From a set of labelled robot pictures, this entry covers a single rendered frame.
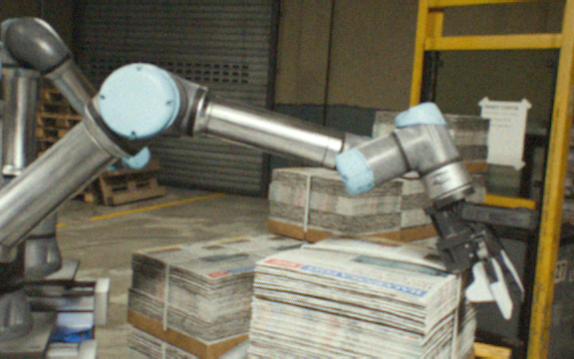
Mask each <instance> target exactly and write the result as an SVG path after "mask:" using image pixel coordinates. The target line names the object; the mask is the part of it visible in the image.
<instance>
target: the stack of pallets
mask: <svg viewBox="0 0 574 359"><path fill-rule="evenodd" d="M40 89H41V90H40V91H41V98H40V100H37V107H36V125H37V143H36V149H38V153H39V158H40V157H41V156H42V155H43V154H44V153H45V152H46V151H48V150H49V149H50V148H51V147H52V146H51V142H58V141H59V140H60V139H61V138H62V137H64V136H65V135H66V134H67V133H68V132H69V131H71V130H72V129H73V128H74V127H75V126H76V125H77V124H79V123H80V122H74V119H78V120H83V118H82V116H81V115H80V114H79V113H78V111H77V110H76V109H75V108H74V107H73V105H72V104H71V103H69V102H68V100H67V99H66V98H65V97H64V96H63V99H55V92H56V93H61V92H60V91H59V90H58V89H54V88H40ZM49 104H50V105H59V111H57V110H49ZM47 117H52V118H57V122H47ZM50 130H59V133H58V134H57V135H50ZM100 181H101V180H100V179H99V178H96V179H94V180H93V181H92V182H90V183H89V184H88V185H87V186H86V187H85V188H83V189H82V190H81V191H80V192H79V194H76V195H75V196H74V197H73V198H72V199H76V198H82V197H85V198H86V200H85V202H89V203H94V202H99V201H104V198H103V197H100V198H99V195H100V194H103V193H104V191H103V190H101V185H100ZM124 187H127V185H126V186H120V187H114V188H112V191H118V190H124Z"/></svg>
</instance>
